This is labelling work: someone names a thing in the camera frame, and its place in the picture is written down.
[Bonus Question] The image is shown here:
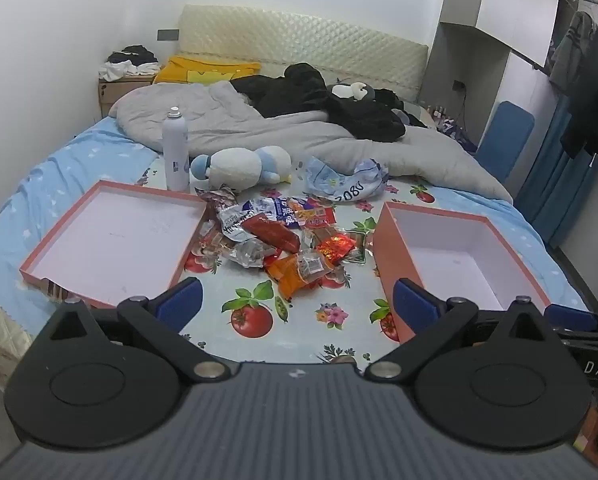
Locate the hanging black garment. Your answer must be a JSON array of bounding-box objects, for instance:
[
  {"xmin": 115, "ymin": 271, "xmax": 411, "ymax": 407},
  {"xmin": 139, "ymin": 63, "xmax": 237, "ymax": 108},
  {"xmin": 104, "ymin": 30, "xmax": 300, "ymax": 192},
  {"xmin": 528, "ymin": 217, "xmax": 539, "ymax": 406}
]
[{"xmin": 561, "ymin": 7, "xmax": 598, "ymax": 162}]

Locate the cardboard box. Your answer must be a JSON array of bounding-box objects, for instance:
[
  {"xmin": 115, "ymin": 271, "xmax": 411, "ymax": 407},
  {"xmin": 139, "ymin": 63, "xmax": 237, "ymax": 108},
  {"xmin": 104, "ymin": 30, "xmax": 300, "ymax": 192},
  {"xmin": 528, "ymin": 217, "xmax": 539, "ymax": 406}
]
[{"xmin": 98, "ymin": 76, "xmax": 155, "ymax": 120}]

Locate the blue chair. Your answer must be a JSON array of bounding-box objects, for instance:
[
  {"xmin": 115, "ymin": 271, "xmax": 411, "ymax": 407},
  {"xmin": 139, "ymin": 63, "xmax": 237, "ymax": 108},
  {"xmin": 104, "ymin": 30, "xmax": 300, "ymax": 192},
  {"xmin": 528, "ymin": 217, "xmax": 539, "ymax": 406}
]
[{"xmin": 474, "ymin": 101, "xmax": 536, "ymax": 186}]

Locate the white cabinet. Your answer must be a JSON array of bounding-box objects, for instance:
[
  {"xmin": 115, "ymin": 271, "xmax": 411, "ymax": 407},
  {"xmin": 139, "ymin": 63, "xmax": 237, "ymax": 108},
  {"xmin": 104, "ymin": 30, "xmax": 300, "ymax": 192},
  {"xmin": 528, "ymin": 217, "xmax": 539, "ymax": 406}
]
[{"xmin": 419, "ymin": 0, "xmax": 574, "ymax": 161}]

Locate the cream quilted headboard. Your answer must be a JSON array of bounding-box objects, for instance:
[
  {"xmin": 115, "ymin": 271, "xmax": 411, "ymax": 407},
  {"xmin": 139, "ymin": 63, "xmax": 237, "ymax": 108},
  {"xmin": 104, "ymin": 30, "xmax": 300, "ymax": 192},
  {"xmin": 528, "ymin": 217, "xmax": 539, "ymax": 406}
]
[{"xmin": 171, "ymin": 4, "xmax": 429, "ymax": 106}]

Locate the grey duvet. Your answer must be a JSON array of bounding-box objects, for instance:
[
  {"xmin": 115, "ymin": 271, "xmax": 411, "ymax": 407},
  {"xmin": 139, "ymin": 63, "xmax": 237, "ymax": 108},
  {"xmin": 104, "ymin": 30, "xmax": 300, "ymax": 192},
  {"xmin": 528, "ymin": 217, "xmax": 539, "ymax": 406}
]
[{"xmin": 108, "ymin": 81, "xmax": 514, "ymax": 204}]

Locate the dark grey clothing heap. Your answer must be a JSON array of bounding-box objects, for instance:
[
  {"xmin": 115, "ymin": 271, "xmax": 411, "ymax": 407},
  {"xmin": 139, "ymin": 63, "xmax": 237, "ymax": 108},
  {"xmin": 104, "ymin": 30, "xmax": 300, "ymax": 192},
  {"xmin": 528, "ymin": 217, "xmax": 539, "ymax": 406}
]
[{"xmin": 374, "ymin": 87, "xmax": 430, "ymax": 128}]

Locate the deep pink box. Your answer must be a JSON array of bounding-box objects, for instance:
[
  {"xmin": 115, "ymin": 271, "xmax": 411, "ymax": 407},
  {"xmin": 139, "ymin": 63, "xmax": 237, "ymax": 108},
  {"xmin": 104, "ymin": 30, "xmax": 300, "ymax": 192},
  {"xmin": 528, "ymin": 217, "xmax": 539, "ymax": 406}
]
[{"xmin": 371, "ymin": 201, "xmax": 552, "ymax": 343}]

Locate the hanging grey jacket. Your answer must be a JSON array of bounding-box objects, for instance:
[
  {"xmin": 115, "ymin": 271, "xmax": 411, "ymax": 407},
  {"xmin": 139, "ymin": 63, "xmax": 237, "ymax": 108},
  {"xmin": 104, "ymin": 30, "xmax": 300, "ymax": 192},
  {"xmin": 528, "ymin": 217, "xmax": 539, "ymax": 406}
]
[{"xmin": 549, "ymin": 10, "xmax": 597, "ymax": 96}]

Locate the floral tablecloth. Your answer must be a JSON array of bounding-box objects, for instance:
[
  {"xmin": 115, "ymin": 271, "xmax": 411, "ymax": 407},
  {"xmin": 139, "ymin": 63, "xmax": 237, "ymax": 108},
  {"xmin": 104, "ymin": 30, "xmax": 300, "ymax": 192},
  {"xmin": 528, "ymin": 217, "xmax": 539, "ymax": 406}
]
[{"xmin": 129, "ymin": 155, "xmax": 482, "ymax": 367}]

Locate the brown glossy snack bag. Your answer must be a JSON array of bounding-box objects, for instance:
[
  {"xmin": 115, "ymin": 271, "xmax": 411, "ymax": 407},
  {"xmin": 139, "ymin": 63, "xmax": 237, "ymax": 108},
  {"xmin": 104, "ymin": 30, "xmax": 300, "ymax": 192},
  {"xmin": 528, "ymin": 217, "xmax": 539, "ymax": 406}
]
[{"xmin": 195, "ymin": 186, "xmax": 237, "ymax": 222}]

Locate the pile of snack packets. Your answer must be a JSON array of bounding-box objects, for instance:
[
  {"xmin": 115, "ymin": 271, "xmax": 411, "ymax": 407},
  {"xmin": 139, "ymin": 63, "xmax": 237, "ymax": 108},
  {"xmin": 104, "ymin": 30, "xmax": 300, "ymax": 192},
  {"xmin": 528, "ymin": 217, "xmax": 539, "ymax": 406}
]
[{"xmin": 191, "ymin": 186, "xmax": 380, "ymax": 306}]

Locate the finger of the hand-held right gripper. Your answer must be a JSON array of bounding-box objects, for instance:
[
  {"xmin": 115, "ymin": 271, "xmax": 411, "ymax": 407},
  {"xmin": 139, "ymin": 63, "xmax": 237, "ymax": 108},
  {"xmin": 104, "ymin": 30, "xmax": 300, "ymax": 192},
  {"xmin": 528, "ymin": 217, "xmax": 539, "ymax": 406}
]
[{"xmin": 545, "ymin": 304, "xmax": 598, "ymax": 342}]

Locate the patterned dark blue cloth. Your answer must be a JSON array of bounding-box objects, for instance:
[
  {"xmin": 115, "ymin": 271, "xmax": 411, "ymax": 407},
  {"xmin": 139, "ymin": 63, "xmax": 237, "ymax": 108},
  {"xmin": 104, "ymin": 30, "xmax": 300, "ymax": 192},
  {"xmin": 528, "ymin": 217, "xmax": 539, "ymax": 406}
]
[{"xmin": 436, "ymin": 117, "xmax": 480, "ymax": 153}]

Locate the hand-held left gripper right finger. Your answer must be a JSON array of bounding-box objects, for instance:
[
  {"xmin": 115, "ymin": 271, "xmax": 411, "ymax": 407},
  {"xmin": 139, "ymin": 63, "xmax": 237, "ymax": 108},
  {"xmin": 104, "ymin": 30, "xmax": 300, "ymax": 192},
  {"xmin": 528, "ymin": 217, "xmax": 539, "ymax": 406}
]
[{"xmin": 363, "ymin": 278, "xmax": 552, "ymax": 381}]

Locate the heap of black white clothes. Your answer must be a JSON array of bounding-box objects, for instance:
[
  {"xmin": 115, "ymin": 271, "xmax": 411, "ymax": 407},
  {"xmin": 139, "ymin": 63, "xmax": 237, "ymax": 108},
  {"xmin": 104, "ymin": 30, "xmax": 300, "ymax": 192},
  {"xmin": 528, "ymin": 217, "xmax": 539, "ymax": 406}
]
[{"xmin": 99, "ymin": 45, "xmax": 161, "ymax": 82}]

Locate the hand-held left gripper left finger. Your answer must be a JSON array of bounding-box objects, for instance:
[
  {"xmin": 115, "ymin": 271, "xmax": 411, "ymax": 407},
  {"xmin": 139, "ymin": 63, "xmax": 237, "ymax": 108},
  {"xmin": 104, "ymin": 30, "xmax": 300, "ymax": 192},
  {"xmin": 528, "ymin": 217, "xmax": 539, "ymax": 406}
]
[{"xmin": 43, "ymin": 276, "xmax": 240, "ymax": 381}]

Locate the crumpled blue plastic bag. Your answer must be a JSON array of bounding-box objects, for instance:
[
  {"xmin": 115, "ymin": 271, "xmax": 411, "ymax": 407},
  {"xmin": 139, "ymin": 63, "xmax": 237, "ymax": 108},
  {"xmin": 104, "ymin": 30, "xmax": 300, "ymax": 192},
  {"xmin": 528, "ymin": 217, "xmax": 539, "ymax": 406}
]
[{"xmin": 304, "ymin": 156, "xmax": 391, "ymax": 203}]

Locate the white spray bottle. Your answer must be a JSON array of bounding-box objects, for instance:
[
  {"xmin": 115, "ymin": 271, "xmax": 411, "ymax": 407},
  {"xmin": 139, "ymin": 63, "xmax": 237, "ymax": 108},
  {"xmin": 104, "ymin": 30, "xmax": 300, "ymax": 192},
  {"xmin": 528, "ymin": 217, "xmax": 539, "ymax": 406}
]
[{"xmin": 161, "ymin": 107, "xmax": 191, "ymax": 193}]

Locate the blue curtain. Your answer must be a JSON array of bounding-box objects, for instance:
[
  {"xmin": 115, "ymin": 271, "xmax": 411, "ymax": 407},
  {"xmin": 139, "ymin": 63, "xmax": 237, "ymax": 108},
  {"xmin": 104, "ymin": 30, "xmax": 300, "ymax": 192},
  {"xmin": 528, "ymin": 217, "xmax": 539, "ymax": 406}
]
[{"xmin": 516, "ymin": 90, "xmax": 598, "ymax": 248}]

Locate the light blue bedsheet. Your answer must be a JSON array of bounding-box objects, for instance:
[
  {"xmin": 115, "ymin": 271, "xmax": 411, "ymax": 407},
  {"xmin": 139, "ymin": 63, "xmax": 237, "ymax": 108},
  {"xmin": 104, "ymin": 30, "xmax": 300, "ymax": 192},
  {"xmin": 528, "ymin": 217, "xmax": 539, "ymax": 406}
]
[{"xmin": 0, "ymin": 115, "xmax": 590, "ymax": 322}]

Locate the white and blue plush toy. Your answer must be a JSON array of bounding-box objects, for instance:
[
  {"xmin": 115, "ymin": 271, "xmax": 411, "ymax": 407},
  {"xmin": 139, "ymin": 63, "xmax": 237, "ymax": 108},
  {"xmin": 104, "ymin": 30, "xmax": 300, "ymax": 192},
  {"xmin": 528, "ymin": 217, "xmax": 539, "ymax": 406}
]
[{"xmin": 189, "ymin": 146, "xmax": 294, "ymax": 192}]

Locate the white silver snack bag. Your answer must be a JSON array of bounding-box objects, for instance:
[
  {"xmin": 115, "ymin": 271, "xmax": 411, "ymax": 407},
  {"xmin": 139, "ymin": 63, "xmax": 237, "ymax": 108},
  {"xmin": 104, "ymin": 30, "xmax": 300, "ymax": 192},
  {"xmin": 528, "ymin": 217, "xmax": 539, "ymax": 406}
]
[{"xmin": 218, "ymin": 205, "xmax": 261, "ymax": 243}]

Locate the black clothing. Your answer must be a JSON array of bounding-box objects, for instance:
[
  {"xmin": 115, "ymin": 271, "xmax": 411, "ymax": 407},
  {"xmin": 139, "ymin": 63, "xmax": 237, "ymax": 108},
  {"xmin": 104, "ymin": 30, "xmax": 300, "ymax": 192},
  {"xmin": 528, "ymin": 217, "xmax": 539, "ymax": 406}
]
[{"xmin": 230, "ymin": 62, "xmax": 407, "ymax": 143}]

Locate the yellow blanket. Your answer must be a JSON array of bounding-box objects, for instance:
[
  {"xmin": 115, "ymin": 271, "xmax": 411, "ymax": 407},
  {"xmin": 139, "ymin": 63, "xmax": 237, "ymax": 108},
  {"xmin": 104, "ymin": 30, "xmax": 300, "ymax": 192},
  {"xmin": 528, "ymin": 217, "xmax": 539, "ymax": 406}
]
[{"xmin": 152, "ymin": 55, "xmax": 262, "ymax": 86}]

